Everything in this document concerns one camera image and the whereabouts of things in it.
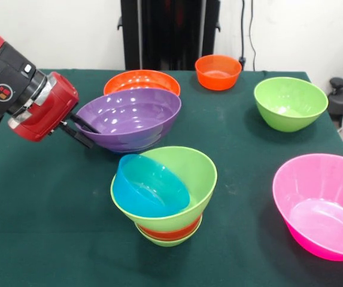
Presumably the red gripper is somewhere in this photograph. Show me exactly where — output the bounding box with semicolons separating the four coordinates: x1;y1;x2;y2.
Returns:
8;71;102;149

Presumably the purple bowl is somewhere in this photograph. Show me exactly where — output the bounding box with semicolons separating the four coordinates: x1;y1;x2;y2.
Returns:
75;87;183;154

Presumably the large orange bowl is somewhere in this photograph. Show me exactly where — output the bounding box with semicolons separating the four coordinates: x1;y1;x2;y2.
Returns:
103;69;181;97

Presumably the light blue translucent bowl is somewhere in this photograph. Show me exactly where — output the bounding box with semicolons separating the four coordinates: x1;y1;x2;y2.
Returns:
113;154;190;218

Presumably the large green bowl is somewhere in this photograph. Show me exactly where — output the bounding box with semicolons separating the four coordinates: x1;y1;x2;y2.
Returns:
254;77;329;133
110;146;218;230

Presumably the small translucent orange bowl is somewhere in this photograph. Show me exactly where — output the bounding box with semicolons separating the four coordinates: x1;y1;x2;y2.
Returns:
136;213;202;242
195;54;243;91

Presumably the small green bowl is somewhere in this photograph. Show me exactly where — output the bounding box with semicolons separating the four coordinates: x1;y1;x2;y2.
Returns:
134;216;204;248

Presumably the dark green table cloth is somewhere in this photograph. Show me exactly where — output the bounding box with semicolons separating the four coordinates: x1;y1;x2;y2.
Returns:
0;69;343;287

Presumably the large pink bowl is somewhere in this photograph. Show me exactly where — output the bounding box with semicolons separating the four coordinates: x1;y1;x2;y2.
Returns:
272;153;343;262

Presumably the black wall cable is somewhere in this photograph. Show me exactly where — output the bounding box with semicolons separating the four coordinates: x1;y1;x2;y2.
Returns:
236;0;257;72

